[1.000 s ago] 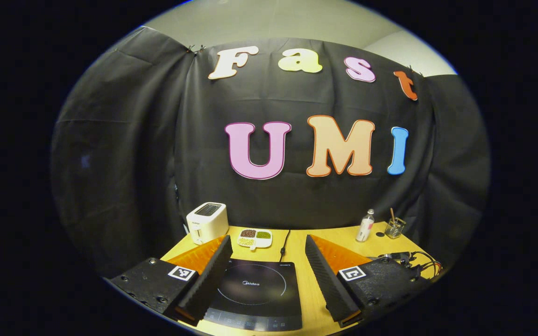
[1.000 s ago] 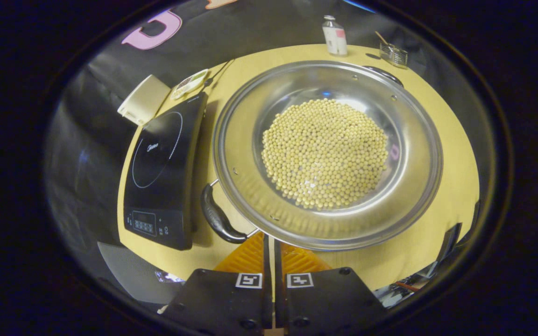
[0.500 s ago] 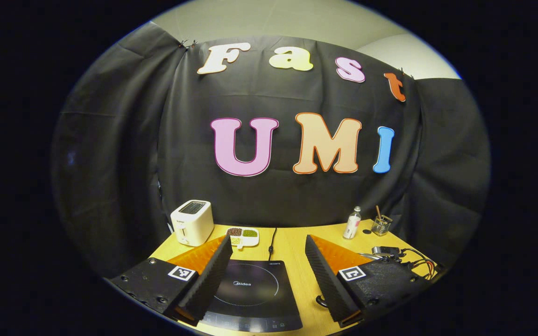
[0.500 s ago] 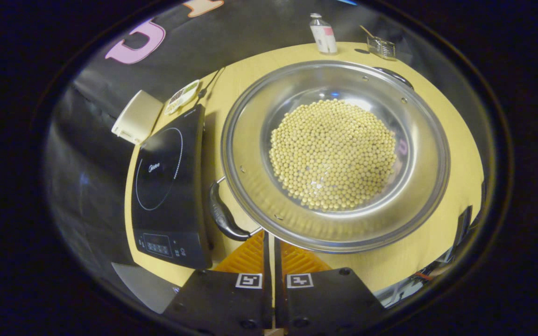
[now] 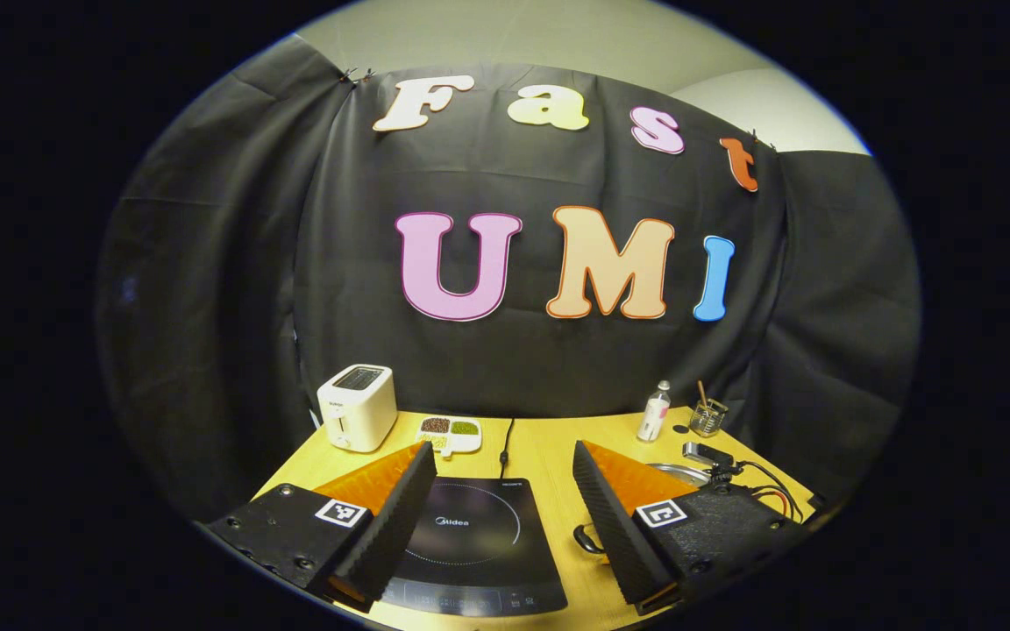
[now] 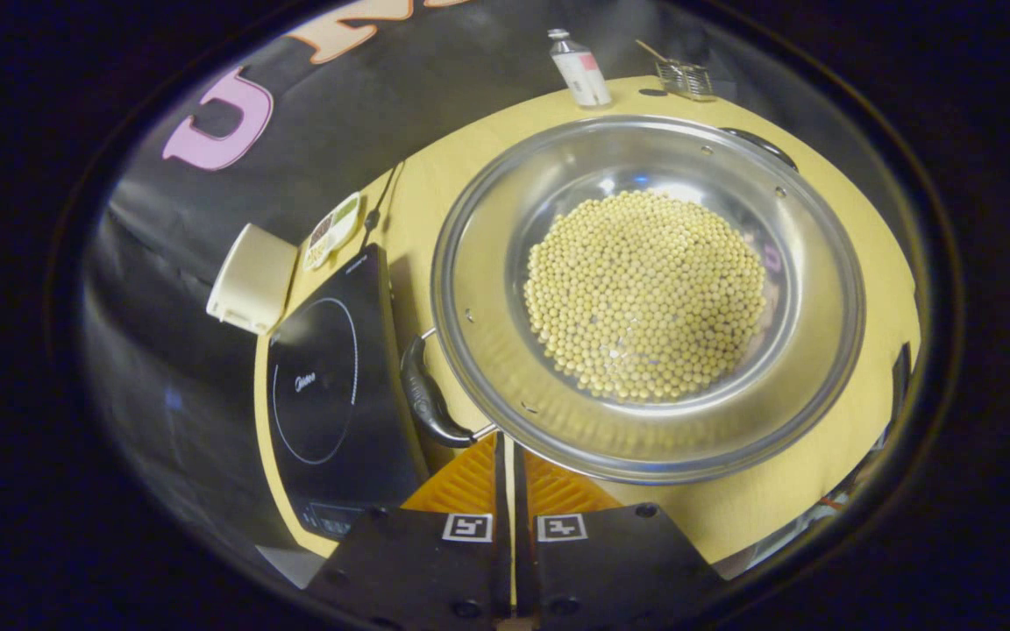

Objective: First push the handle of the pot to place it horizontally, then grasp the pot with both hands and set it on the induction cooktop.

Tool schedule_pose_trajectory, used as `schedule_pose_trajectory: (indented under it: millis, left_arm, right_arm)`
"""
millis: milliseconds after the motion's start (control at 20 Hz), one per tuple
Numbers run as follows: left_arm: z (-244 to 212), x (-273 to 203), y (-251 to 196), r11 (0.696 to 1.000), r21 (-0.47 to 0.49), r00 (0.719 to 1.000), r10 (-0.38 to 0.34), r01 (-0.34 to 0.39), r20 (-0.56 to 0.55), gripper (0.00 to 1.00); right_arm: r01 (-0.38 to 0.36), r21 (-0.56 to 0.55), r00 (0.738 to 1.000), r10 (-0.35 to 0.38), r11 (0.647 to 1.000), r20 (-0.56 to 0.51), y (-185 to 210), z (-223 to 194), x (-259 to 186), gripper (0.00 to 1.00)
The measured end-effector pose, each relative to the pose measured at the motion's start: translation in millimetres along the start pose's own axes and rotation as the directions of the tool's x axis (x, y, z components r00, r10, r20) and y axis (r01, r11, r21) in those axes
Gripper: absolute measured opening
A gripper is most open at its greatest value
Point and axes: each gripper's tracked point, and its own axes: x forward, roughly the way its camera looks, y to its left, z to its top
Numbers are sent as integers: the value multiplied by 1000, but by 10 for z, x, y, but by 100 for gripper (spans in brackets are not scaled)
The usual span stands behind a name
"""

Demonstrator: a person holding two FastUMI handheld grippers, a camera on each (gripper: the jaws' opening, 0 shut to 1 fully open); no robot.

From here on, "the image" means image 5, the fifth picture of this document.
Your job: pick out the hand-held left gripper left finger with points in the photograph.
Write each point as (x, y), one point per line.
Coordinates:
(400, 517)

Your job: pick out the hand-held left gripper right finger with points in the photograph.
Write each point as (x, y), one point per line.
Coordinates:
(615, 535)

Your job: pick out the black induction cooktop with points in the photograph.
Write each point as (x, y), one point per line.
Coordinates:
(487, 526)

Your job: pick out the glass jar with stick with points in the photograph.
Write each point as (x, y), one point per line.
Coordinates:
(707, 421)

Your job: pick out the clear plastic bottle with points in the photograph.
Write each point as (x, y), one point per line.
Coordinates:
(652, 416)

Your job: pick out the white divided dish with beans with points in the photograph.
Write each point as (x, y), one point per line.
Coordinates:
(450, 434)

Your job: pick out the white toaster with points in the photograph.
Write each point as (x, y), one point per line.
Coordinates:
(356, 412)

